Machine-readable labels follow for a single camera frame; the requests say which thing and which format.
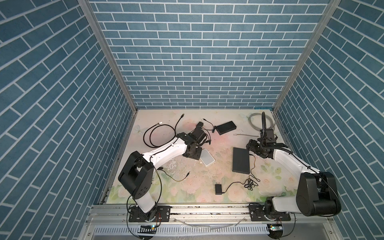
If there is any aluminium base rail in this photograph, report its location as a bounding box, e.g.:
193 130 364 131
79 203 342 240

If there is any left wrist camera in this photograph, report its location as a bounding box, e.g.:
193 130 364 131
191 126 208 144

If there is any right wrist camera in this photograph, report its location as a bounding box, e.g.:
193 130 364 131
262 129 276 142

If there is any long black cable loop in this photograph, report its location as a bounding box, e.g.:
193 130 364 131
142 113 185 149

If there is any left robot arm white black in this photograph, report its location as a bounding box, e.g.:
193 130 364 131
118 132 208 221

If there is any small black adapter cable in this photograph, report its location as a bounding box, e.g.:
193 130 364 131
196 118 217 134

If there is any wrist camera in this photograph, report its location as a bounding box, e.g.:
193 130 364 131
262 129 276 142
191 126 208 144

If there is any black adapter left side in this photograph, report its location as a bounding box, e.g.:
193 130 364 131
157 167 190 182

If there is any grey ethernet cable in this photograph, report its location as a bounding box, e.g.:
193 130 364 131
233 113 276 138

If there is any dark grey network switch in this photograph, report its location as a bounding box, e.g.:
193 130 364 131
233 148 250 174

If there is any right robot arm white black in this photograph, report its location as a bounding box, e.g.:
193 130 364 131
246 138 342 219

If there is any white small router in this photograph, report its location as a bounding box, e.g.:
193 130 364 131
200 149 215 167

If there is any black ribbed box device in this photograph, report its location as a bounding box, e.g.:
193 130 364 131
216 121 237 135

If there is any black power adapter with plug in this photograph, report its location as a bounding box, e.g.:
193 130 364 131
214 152 261 196

